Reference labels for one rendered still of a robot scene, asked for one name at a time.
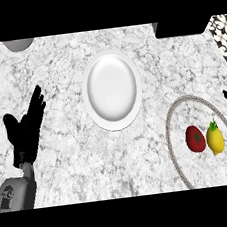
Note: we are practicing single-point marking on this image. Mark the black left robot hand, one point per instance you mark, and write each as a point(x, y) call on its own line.
point(26, 129)

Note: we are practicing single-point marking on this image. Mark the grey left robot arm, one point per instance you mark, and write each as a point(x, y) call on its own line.
point(18, 191)

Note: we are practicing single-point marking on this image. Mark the yellow lemon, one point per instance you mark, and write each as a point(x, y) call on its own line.
point(215, 138)

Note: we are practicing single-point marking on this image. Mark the round marble-patterned placemat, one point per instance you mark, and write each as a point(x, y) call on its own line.
point(206, 171)

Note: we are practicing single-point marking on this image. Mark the white round plate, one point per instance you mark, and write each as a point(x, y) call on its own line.
point(112, 90)

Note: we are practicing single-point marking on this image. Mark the red tomato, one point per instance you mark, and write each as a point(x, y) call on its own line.
point(195, 138)

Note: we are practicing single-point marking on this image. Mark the grey round bowl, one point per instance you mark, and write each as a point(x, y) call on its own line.
point(18, 44)

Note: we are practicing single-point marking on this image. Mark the black appliance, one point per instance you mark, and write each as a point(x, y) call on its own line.
point(180, 27)

